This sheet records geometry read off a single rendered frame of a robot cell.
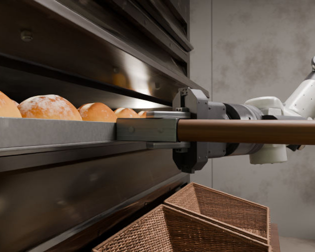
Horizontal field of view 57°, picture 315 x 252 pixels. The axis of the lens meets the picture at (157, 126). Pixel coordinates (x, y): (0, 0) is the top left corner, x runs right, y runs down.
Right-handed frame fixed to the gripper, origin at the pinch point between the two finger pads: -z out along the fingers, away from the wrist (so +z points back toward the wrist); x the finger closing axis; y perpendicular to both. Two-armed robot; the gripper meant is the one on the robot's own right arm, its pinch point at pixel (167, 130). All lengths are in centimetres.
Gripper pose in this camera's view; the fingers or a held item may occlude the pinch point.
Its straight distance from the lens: 41.2
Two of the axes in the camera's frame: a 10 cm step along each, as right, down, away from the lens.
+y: -5.8, 0.0, 8.1
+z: 8.1, 0.0, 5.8
